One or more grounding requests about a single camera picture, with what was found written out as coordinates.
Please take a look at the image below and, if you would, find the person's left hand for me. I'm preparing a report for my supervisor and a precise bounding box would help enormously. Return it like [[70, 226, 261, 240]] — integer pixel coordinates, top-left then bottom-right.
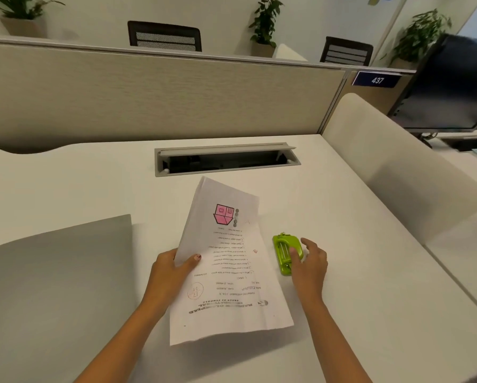
[[141, 248, 202, 314]]

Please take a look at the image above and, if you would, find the person's right hand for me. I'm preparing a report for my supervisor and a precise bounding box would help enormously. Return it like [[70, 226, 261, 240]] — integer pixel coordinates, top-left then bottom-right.
[[288, 237, 329, 307]]

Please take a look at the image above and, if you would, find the green hole punch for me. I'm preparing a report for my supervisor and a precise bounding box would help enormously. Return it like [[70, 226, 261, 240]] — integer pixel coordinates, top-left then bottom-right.
[[272, 232, 305, 277]]

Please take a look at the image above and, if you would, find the white paper pink house drawing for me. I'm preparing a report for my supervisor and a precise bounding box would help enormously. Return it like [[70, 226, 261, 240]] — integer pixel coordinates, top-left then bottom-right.
[[168, 176, 295, 347]]

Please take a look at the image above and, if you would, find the grey ring binder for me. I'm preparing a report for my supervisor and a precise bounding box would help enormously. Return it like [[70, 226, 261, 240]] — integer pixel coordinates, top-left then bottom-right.
[[0, 214, 137, 383]]

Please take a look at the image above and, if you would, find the person's right forearm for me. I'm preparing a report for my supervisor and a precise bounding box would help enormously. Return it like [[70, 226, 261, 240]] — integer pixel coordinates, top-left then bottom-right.
[[302, 298, 373, 383]]

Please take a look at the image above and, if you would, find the person's left forearm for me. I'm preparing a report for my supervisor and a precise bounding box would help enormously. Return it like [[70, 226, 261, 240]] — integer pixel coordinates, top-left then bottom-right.
[[74, 301, 163, 383]]

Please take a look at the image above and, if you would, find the white side divider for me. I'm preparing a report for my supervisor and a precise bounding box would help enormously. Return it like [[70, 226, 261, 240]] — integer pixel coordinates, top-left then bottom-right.
[[272, 43, 309, 62], [322, 93, 477, 246]]

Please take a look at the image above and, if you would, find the black monitor stand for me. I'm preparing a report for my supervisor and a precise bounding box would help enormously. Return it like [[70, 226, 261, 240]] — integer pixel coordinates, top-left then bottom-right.
[[413, 131, 438, 148]]

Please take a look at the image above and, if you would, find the brown partition panel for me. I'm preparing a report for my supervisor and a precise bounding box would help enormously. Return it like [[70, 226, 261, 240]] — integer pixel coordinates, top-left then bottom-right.
[[334, 69, 416, 116]]

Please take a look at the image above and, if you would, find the beige fabric partition panel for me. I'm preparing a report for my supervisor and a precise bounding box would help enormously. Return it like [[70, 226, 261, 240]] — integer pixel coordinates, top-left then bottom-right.
[[0, 39, 349, 154]]

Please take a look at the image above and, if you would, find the blue desk number sign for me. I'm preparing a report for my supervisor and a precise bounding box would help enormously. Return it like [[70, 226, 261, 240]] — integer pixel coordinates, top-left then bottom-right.
[[352, 70, 403, 89]]

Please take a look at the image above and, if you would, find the black mesh office chair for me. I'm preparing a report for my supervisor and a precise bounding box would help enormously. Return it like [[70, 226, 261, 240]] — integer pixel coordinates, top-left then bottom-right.
[[320, 36, 374, 67], [127, 20, 203, 52]]

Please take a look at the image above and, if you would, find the potted small-leaf plant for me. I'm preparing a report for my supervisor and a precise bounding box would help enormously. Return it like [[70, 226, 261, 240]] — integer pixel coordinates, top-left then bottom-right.
[[248, 0, 285, 59]]

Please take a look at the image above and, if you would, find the black computer monitor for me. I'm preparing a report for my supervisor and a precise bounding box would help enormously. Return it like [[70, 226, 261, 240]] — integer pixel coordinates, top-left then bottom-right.
[[388, 34, 477, 133]]

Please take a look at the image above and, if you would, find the potted bushy green plant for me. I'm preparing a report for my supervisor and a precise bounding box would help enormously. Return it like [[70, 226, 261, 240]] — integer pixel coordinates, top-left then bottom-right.
[[380, 8, 453, 70]]

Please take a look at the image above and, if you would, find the potted long-leaf plant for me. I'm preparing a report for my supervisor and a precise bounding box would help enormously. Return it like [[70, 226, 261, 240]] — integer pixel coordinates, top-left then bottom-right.
[[0, 0, 66, 39]]

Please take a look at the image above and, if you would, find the grey desk cable box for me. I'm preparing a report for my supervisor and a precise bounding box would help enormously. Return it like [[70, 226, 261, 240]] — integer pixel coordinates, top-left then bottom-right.
[[437, 133, 477, 153], [154, 142, 302, 178]]

